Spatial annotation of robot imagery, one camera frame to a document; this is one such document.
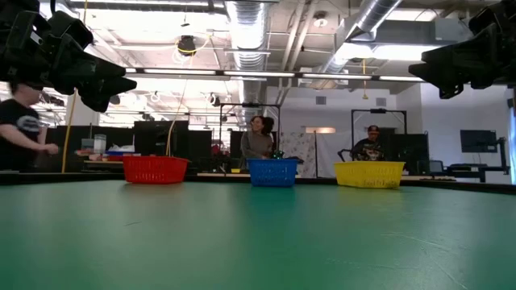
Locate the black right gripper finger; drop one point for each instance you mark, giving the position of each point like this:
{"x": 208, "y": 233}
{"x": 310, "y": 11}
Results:
{"x": 455, "y": 64}

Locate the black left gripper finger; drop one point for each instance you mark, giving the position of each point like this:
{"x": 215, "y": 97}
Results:
{"x": 106, "y": 92}
{"x": 92, "y": 66}

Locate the black ceiling spot lamp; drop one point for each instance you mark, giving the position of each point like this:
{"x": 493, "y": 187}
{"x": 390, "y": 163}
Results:
{"x": 115, "y": 100}
{"x": 214, "y": 100}

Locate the long ceiling light strip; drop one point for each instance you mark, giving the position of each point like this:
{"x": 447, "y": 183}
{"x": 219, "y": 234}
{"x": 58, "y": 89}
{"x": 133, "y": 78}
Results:
{"x": 131, "y": 70}
{"x": 179, "y": 71}
{"x": 336, "y": 75}
{"x": 401, "y": 78}
{"x": 259, "y": 73}

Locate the clear plastic container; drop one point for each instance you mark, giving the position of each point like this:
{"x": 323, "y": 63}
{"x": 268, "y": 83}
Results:
{"x": 100, "y": 143}

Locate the person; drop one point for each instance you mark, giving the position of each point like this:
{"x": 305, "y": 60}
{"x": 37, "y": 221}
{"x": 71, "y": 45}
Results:
{"x": 20, "y": 129}
{"x": 369, "y": 147}
{"x": 257, "y": 143}

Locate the wooden work table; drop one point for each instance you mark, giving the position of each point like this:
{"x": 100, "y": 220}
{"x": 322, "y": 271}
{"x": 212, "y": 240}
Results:
{"x": 101, "y": 161}

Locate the red plastic basket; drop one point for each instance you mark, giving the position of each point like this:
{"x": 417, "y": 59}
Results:
{"x": 155, "y": 170}

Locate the black round ceiling fixture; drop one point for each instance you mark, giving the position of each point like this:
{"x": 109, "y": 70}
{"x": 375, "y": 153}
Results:
{"x": 186, "y": 45}

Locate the black desk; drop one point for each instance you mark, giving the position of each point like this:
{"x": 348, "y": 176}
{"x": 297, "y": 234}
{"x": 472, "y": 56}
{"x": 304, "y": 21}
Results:
{"x": 475, "y": 168}

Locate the yellow plastic basket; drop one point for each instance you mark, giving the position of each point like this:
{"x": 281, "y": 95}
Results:
{"x": 369, "y": 174}

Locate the patterned white sheet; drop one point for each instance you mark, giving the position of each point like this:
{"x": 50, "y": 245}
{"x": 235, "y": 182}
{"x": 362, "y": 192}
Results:
{"x": 298, "y": 153}

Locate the blue plastic basket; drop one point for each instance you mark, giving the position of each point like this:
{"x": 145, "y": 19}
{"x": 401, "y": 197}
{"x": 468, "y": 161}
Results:
{"x": 273, "y": 172}

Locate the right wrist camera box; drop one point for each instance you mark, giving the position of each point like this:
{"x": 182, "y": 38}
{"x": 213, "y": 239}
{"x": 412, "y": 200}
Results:
{"x": 493, "y": 14}

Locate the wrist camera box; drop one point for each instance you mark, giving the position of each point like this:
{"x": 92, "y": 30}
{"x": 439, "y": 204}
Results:
{"x": 493, "y": 14}
{"x": 70, "y": 28}

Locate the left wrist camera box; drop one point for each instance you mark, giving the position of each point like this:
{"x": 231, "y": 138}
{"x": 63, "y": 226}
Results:
{"x": 70, "y": 28}

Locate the black partition wall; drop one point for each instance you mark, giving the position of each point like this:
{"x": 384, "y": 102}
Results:
{"x": 161, "y": 137}

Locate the black wall monitor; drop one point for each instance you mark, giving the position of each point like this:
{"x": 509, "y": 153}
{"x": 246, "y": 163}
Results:
{"x": 478, "y": 141}

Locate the black metal gantry frame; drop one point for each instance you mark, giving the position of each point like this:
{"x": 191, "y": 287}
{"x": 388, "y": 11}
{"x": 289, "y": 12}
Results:
{"x": 250, "y": 104}
{"x": 379, "y": 110}

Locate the silver ventilation duct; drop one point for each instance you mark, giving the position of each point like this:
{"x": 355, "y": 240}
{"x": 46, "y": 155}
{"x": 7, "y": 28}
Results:
{"x": 248, "y": 24}
{"x": 371, "y": 16}

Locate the glowing wall lamp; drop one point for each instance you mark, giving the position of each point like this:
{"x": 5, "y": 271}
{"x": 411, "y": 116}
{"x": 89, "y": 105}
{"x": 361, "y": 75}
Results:
{"x": 319, "y": 130}

